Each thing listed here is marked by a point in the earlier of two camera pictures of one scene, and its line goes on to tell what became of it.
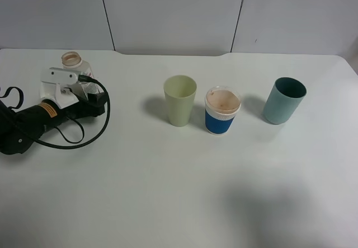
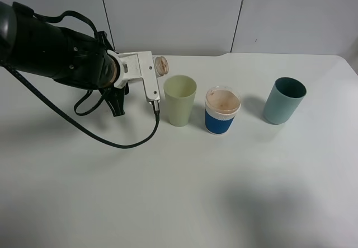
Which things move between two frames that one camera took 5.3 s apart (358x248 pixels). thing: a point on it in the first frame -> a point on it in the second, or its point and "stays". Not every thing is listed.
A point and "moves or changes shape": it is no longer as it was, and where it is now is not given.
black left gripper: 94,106 -> 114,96
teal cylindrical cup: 285,98 stays
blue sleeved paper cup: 221,103 stays
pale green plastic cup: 179,91 stays
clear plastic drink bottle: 73,60 moves or changes shape
